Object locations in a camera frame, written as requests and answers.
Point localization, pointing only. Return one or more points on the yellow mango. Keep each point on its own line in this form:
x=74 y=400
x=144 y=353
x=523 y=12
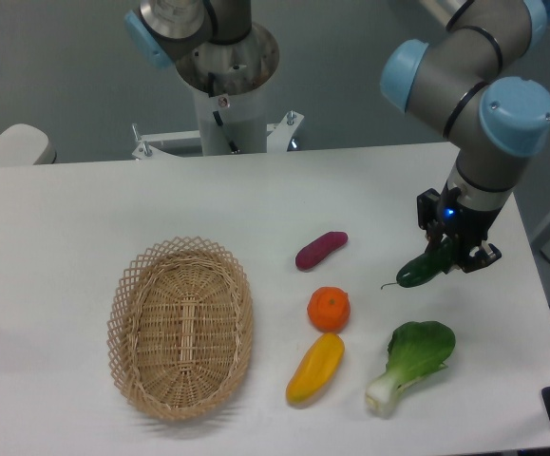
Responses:
x=316 y=369

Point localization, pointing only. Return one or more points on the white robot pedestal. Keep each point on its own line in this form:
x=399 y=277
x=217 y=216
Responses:
x=228 y=84

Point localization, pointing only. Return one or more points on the purple sweet potato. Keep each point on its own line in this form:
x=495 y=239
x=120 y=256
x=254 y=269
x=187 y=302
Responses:
x=316 y=251

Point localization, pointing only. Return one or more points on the green cucumber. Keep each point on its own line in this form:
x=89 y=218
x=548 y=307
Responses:
x=432 y=262

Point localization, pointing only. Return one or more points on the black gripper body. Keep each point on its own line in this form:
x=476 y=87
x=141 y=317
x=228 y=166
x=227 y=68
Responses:
x=468 y=227

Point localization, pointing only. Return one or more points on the green bok choy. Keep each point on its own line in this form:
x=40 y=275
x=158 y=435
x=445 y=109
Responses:
x=416 y=350

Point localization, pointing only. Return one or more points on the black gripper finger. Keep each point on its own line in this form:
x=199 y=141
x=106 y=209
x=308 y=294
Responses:
x=484 y=256
x=438 y=244

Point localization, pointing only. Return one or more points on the orange tangerine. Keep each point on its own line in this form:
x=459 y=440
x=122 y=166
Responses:
x=329 y=309

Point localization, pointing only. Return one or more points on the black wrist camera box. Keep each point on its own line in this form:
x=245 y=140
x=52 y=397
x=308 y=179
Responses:
x=427 y=204

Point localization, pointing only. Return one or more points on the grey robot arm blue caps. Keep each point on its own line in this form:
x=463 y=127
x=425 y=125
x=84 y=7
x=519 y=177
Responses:
x=457 y=87

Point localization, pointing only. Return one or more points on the white chair armrest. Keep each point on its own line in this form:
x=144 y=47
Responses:
x=25 y=145

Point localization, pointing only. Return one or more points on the woven wicker basket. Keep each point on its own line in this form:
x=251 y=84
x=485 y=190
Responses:
x=180 y=332

